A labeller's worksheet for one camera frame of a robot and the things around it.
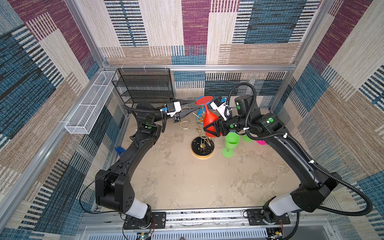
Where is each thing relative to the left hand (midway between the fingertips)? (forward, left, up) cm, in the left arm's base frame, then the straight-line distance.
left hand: (196, 102), depth 60 cm
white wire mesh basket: (+3, +53, -12) cm, 54 cm away
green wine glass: (+3, -22, -34) cm, 40 cm away
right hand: (-4, -6, -12) cm, 14 cm away
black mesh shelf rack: (+45, +36, -24) cm, 63 cm away
